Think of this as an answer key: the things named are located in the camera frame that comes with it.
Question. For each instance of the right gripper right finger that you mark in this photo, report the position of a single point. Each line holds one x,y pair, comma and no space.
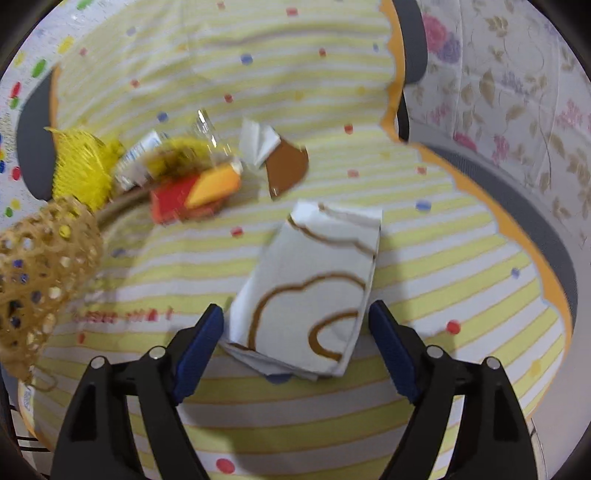
493,440

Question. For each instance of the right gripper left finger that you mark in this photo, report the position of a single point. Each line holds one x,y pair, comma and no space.
96,439

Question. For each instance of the white brown napkin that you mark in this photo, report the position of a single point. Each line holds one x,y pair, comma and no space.
301,310

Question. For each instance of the red orange snack wrapper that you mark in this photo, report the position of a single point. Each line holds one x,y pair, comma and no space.
195,196

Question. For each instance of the yellow mesh net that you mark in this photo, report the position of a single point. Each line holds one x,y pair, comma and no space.
84,166

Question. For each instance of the brown paper scrap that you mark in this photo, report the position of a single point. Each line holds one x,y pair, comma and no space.
286,166

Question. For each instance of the white paper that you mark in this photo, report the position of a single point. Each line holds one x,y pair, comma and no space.
256,142

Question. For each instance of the clear plastic wrapper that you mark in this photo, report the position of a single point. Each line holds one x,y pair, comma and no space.
199,149

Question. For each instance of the yellow striped seat cover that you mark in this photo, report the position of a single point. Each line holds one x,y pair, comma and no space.
297,389

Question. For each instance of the grey black chair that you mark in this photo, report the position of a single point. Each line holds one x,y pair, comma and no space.
485,161

